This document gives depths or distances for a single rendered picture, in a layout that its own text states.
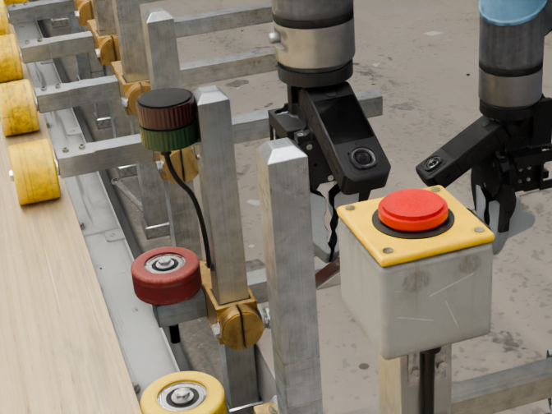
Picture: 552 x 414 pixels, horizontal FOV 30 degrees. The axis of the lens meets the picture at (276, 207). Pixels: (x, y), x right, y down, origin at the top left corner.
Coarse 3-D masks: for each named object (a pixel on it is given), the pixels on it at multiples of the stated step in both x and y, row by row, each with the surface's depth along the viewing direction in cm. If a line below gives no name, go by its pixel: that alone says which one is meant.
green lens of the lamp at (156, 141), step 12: (144, 132) 106; (156, 132) 106; (168, 132) 105; (180, 132) 106; (192, 132) 107; (144, 144) 107; (156, 144) 106; (168, 144) 106; (180, 144) 106; (192, 144) 107
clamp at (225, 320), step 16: (208, 272) 124; (208, 288) 121; (208, 304) 121; (224, 304) 118; (240, 304) 118; (256, 304) 118; (208, 320) 123; (224, 320) 116; (240, 320) 116; (256, 320) 117; (224, 336) 116; (240, 336) 117; (256, 336) 118
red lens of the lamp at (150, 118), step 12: (192, 96) 107; (144, 108) 105; (156, 108) 104; (168, 108) 104; (180, 108) 105; (192, 108) 106; (144, 120) 106; (156, 120) 105; (168, 120) 105; (180, 120) 105; (192, 120) 107
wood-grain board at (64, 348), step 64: (0, 128) 162; (0, 192) 141; (64, 192) 140; (0, 256) 125; (64, 256) 124; (0, 320) 112; (64, 320) 112; (0, 384) 102; (64, 384) 101; (128, 384) 101
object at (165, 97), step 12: (144, 96) 107; (156, 96) 107; (168, 96) 107; (180, 96) 107; (168, 156) 110; (168, 168) 110; (180, 180) 111; (192, 192) 112; (204, 228) 114; (204, 240) 115
